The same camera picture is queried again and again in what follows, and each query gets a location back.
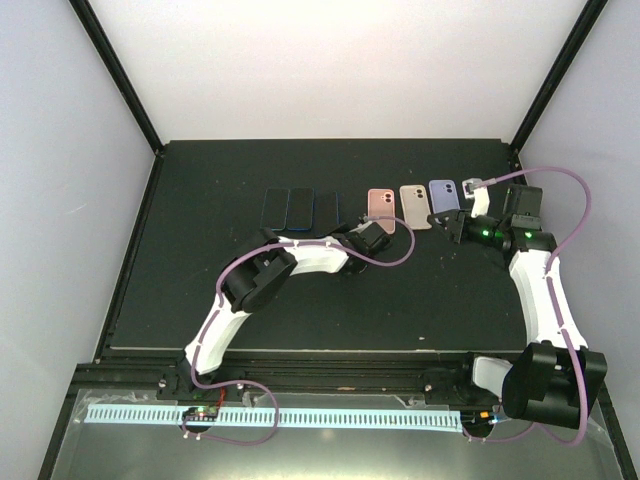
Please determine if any lavender phone case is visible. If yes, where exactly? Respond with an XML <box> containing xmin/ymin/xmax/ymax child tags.
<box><xmin>428</xmin><ymin>179</ymin><xmax>460</xmax><ymax>214</ymax></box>

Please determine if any black phone without case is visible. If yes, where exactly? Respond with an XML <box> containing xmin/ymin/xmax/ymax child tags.
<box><xmin>313</xmin><ymin>191</ymin><xmax>340</xmax><ymax>238</ymax></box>

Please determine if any blue phone without case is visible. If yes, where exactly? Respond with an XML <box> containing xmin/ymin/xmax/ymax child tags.
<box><xmin>286</xmin><ymin>188</ymin><xmax>315</xmax><ymax>231</ymax></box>

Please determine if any teal phone without case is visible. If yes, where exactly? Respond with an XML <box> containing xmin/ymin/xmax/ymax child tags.
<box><xmin>260</xmin><ymin>188</ymin><xmax>290</xmax><ymax>231</ymax></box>

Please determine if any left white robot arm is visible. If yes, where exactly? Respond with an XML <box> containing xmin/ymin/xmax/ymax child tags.
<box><xmin>178</xmin><ymin>222</ymin><xmax>391</xmax><ymax>399</ymax></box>

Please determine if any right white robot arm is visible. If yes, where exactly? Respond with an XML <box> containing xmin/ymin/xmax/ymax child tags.
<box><xmin>427</xmin><ymin>184</ymin><xmax>607</xmax><ymax>429</ymax></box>

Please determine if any right small circuit board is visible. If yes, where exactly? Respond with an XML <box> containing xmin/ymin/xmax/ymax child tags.
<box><xmin>460</xmin><ymin>410</ymin><xmax>499</xmax><ymax>426</ymax></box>

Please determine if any small circuit board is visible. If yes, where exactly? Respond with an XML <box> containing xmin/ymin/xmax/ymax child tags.
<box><xmin>460</xmin><ymin>410</ymin><xmax>499</xmax><ymax>426</ymax></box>
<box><xmin>182</xmin><ymin>406</ymin><xmax>219</xmax><ymax>422</ymax></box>

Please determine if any left small circuit board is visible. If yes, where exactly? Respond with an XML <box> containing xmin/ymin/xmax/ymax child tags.
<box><xmin>182</xmin><ymin>406</ymin><xmax>219</xmax><ymax>422</ymax></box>

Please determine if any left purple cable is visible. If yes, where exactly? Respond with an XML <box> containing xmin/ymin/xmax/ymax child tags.
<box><xmin>189</xmin><ymin>215</ymin><xmax>417</xmax><ymax>396</ymax></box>

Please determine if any right black frame post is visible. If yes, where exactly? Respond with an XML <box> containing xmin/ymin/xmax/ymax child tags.
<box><xmin>510</xmin><ymin>0</ymin><xmax>608</xmax><ymax>154</ymax></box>

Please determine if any black frame post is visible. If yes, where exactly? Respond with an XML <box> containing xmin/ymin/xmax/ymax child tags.
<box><xmin>69</xmin><ymin>0</ymin><xmax>164</xmax><ymax>155</ymax></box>
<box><xmin>510</xmin><ymin>0</ymin><xmax>608</xmax><ymax>154</ymax></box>

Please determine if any light blue slotted cable duct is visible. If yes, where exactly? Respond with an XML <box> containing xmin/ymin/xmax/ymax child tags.
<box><xmin>84</xmin><ymin>404</ymin><xmax>462</xmax><ymax>433</ymax></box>

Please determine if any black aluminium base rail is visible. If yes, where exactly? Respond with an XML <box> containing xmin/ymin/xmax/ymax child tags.
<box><xmin>69</xmin><ymin>353</ymin><xmax>502</xmax><ymax>408</ymax></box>

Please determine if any left black frame post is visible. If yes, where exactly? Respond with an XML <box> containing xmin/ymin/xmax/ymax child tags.
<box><xmin>69</xmin><ymin>0</ymin><xmax>164</xmax><ymax>155</ymax></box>

